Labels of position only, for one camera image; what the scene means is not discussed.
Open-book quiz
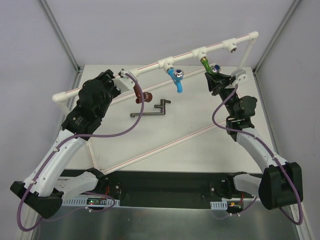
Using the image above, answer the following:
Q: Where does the green plastic water faucet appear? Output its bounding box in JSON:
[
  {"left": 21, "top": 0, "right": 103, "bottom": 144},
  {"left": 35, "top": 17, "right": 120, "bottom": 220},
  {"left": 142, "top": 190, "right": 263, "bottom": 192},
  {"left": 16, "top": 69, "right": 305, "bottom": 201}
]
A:
[{"left": 200, "top": 57, "right": 221, "bottom": 75}]

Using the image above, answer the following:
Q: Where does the white PVC pipe frame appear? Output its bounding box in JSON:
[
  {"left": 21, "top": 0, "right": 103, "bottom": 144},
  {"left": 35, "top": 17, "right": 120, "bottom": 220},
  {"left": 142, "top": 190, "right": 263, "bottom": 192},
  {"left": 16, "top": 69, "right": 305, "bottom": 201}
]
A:
[{"left": 51, "top": 31, "right": 260, "bottom": 176}]

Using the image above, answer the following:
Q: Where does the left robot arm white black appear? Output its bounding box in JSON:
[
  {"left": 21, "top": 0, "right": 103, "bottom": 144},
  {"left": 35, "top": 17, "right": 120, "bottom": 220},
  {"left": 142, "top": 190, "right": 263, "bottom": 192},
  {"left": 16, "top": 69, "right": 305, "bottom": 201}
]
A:
[{"left": 10, "top": 69, "right": 121, "bottom": 219}]

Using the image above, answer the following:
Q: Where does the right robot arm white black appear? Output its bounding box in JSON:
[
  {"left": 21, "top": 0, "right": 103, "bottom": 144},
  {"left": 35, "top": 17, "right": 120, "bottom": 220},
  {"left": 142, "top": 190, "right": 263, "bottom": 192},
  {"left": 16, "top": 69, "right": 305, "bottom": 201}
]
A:
[{"left": 204, "top": 72, "right": 303, "bottom": 210}]

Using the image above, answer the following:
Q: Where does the blue plastic water faucet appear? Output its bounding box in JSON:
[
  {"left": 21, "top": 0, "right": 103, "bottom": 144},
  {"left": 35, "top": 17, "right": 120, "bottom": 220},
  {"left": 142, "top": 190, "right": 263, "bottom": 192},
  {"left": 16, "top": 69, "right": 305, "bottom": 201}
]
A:
[{"left": 167, "top": 68, "right": 184, "bottom": 94}]

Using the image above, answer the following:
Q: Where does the brown plastic water faucet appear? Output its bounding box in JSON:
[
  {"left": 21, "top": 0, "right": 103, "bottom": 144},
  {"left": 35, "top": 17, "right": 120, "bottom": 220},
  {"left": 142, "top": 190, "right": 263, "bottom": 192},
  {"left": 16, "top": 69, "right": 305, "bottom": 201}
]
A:
[{"left": 133, "top": 83, "right": 153, "bottom": 104}]

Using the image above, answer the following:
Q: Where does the grey metal long-spout faucet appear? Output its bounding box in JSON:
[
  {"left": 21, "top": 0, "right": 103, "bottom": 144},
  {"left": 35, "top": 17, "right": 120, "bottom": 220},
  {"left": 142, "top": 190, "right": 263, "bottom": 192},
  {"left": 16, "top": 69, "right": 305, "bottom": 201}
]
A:
[{"left": 129, "top": 98, "right": 171, "bottom": 119}]

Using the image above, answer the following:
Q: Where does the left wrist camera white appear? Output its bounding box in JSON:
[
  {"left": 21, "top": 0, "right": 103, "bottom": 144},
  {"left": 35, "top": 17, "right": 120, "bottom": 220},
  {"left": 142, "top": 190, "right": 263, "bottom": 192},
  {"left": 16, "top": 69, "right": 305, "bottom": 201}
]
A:
[{"left": 112, "top": 69, "right": 135, "bottom": 93}]

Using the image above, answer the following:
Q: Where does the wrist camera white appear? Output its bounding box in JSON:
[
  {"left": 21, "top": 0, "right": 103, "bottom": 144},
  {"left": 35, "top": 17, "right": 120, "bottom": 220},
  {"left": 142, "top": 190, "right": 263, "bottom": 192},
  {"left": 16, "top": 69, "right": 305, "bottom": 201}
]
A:
[
  {"left": 112, "top": 69, "right": 135, "bottom": 93},
  {"left": 230, "top": 69, "right": 249, "bottom": 87}
]

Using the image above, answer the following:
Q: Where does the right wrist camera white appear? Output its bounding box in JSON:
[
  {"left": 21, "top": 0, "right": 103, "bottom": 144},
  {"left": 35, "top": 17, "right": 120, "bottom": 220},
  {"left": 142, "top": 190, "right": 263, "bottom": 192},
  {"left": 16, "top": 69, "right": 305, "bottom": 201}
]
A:
[{"left": 230, "top": 69, "right": 249, "bottom": 87}]

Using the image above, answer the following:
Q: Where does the aluminium enclosure frame post left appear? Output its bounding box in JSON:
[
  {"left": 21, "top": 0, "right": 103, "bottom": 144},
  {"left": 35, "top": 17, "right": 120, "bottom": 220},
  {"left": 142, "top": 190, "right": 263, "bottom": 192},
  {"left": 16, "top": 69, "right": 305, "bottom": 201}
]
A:
[{"left": 37, "top": 0, "right": 81, "bottom": 73}]

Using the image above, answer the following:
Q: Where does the aluminium enclosure frame post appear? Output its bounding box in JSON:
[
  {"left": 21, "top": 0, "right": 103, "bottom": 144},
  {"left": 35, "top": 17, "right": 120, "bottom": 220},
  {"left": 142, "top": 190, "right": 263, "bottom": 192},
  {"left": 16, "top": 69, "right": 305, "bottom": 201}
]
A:
[
  {"left": 37, "top": 0, "right": 81, "bottom": 73},
  {"left": 252, "top": 0, "right": 305, "bottom": 76}
]

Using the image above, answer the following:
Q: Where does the right white cable duct board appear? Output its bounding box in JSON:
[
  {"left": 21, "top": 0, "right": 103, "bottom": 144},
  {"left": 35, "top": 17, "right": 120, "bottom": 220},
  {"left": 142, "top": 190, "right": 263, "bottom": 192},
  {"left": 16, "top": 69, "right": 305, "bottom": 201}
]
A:
[{"left": 210, "top": 200, "right": 244, "bottom": 211}]

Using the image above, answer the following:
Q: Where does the white cable duct board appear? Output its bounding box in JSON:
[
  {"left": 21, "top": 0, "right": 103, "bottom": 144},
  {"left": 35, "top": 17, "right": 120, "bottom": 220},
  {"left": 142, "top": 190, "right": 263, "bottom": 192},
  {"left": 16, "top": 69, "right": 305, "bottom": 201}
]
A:
[
  {"left": 210, "top": 200, "right": 244, "bottom": 211},
  {"left": 62, "top": 196, "right": 120, "bottom": 208}
]

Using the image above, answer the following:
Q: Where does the aluminium enclosure frame post right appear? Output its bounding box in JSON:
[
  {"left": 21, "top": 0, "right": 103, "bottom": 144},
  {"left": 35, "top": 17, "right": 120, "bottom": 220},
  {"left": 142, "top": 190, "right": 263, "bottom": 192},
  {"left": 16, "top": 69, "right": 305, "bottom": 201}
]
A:
[{"left": 252, "top": 0, "right": 305, "bottom": 76}]

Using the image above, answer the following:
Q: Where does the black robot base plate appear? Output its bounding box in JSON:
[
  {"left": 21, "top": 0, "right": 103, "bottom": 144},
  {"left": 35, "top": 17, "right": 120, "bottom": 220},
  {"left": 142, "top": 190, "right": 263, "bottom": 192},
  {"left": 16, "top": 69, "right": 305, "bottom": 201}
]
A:
[{"left": 47, "top": 167, "right": 260, "bottom": 210}]

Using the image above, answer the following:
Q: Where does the left white cable duct board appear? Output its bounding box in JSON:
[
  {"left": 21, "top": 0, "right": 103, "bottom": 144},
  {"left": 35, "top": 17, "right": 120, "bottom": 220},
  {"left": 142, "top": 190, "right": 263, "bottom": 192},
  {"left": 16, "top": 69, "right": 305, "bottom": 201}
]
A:
[{"left": 62, "top": 196, "right": 120, "bottom": 208}]

